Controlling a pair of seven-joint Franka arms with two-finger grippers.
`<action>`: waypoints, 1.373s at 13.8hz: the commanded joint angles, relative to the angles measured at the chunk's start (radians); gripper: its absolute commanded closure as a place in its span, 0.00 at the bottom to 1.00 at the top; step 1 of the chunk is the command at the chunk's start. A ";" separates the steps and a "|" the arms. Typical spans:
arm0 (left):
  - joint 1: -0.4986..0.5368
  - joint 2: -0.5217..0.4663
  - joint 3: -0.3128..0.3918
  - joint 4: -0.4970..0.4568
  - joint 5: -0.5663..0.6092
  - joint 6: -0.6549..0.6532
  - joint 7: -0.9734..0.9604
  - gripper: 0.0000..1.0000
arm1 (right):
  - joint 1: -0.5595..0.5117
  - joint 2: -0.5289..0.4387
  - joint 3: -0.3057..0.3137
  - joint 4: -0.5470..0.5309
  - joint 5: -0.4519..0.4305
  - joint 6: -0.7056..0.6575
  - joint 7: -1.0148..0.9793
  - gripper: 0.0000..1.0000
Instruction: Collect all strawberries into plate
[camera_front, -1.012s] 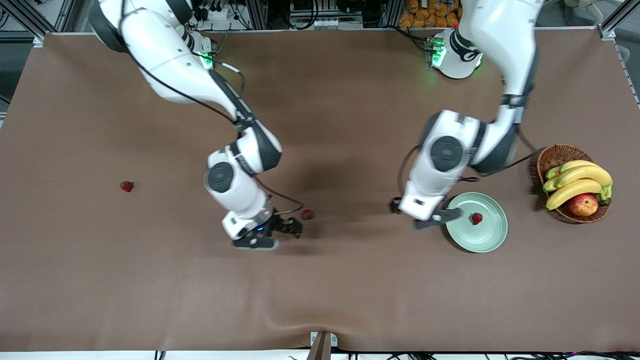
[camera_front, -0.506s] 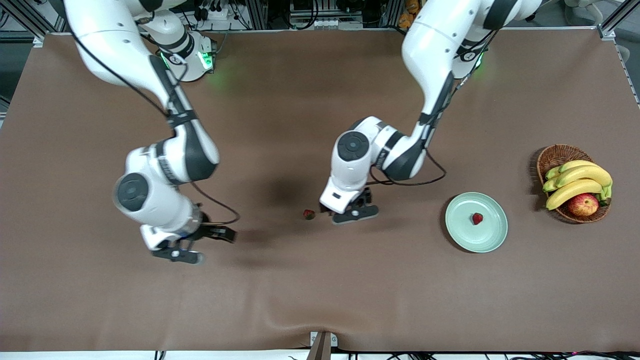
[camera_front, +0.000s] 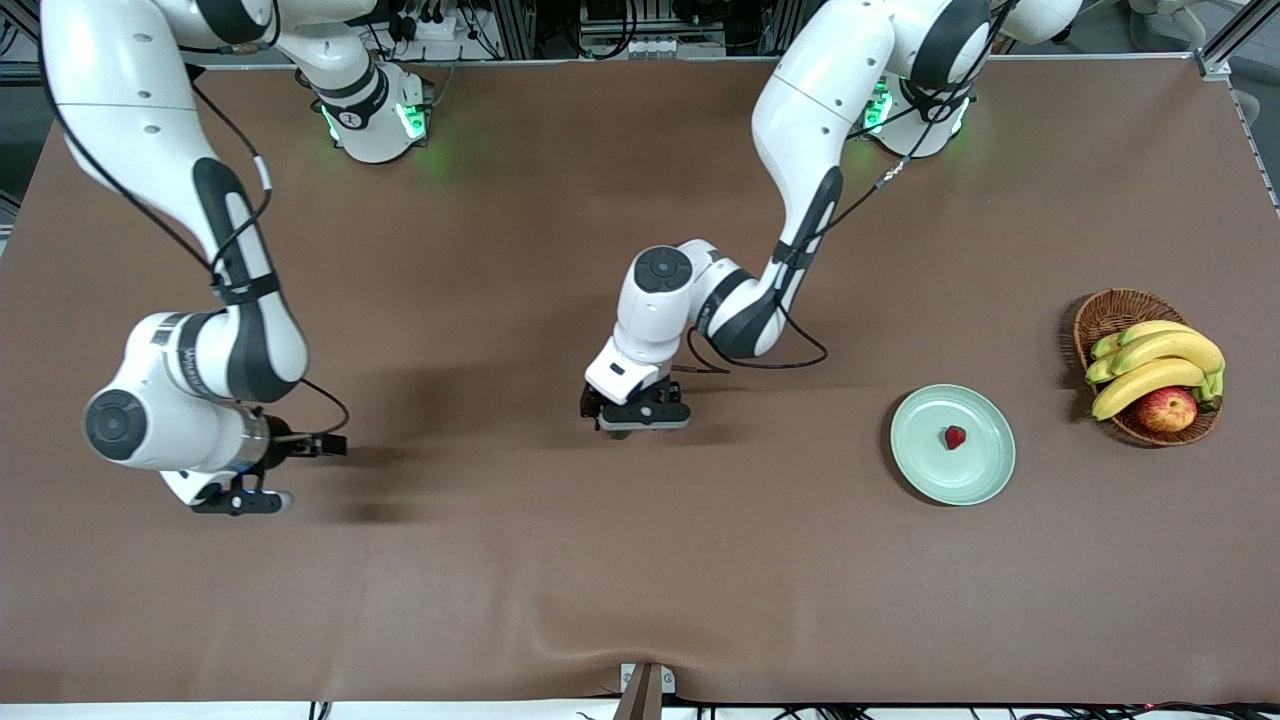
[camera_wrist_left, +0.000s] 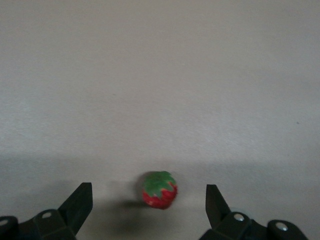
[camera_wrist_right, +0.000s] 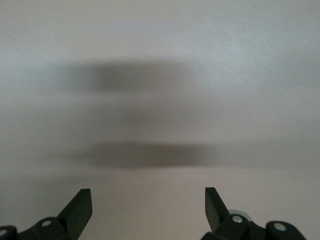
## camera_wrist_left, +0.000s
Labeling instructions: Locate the red strawberry green cap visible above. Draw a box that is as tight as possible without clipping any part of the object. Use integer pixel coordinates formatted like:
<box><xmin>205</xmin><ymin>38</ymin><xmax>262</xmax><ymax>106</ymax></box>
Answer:
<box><xmin>141</xmin><ymin>170</ymin><xmax>179</xmax><ymax>210</ymax></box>

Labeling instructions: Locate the brown table cover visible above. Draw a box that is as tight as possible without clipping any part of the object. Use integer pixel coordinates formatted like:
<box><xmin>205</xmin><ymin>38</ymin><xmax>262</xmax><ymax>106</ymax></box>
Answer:
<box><xmin>0</xmin><ymin>0</ymin><xmax>320</xmax><ymax>240</ymax></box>

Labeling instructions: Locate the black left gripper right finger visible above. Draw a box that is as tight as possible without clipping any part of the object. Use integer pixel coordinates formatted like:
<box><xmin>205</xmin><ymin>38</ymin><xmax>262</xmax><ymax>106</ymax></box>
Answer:
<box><xmin>199</xmin><ymin>184</ymin><xmax>308</xmax><ymax>240</ymax></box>

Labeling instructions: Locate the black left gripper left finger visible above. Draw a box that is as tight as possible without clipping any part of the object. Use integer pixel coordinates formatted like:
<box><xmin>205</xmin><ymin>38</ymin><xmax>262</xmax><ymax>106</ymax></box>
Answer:
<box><xmin>0</xmin><ymin>182</ymin><xmax>94</xmax><ymax>240</ymax></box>

